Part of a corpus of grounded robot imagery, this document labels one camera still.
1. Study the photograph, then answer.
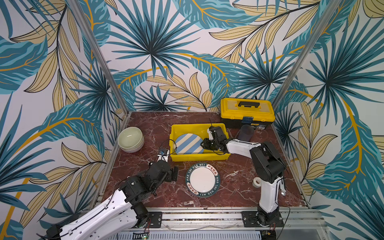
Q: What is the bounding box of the green rimmed white plate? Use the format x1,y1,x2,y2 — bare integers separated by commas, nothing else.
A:
186,163,221,198

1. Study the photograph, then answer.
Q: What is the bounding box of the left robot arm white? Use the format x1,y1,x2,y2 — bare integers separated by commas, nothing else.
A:
43,160,179,240

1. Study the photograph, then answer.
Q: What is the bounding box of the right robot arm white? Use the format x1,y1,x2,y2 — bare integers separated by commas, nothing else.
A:
201,126,287,227

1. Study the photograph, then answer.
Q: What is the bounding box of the yellow plastic bin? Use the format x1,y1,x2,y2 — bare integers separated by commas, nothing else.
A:
169,123,230,162

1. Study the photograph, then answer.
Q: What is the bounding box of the green bowl top of stack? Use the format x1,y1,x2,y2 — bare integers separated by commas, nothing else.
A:
118,127,144,149

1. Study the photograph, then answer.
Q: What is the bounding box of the yellow black toolbox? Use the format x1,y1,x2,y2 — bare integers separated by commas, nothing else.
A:
220,98,276,130

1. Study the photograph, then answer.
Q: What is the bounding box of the white tape roll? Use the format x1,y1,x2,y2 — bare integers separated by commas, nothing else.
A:
252,177,262,188

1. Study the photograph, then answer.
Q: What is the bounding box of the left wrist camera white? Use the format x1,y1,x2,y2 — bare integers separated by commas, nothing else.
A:
157,148,170,162

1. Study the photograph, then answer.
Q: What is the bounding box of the metal base rail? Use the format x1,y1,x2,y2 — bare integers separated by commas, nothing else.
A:
148,207,331,240

